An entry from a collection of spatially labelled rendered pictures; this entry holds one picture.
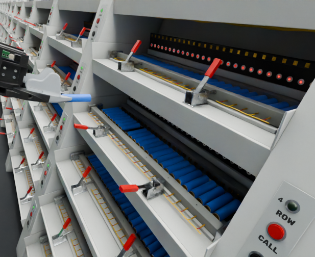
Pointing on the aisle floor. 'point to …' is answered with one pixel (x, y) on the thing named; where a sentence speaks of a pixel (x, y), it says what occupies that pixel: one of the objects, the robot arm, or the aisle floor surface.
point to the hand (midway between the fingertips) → (63, 99)
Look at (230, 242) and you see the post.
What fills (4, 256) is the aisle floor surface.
